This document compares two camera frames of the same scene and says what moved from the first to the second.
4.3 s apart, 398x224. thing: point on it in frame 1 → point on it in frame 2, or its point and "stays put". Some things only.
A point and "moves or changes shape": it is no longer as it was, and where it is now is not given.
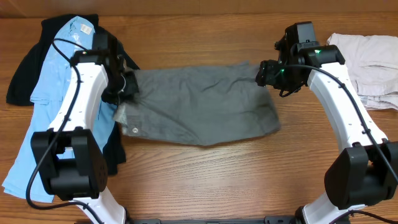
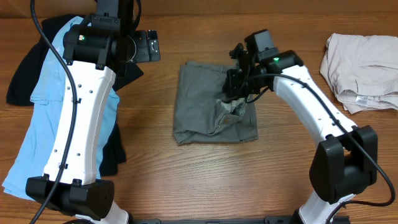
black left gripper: x=133 y=86 → x=143 y=55
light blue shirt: x=74 y=35 stays put
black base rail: x=268 y=219 stays put
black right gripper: x=266 y=76 → x=232 y=86
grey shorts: x=202 y=104 moves or changes shape
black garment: x=27 y=71 stays put
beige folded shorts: x=373 y=63 stays put
